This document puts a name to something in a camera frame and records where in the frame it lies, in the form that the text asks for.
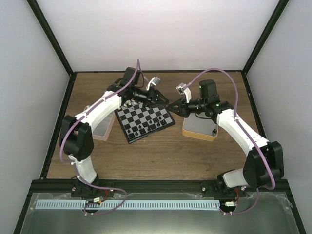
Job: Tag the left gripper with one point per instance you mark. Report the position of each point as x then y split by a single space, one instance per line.
151 97

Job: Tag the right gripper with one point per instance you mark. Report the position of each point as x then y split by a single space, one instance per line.
183 108

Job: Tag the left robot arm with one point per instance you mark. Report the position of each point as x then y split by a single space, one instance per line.
76 135

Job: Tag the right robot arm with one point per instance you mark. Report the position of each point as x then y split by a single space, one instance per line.
264 162

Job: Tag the white chess pieces group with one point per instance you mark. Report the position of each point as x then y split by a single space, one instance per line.
131 104

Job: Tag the gold metal tin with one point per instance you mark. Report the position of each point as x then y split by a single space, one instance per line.
199 128

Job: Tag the black and white chessboard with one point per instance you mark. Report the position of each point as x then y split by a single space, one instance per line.
131 118

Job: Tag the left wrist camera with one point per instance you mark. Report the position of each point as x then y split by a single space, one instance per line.
152 83

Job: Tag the black aluminium frame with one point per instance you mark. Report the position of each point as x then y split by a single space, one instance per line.
63 185

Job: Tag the blue slotted cable duct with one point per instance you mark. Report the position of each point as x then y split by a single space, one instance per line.
131 205

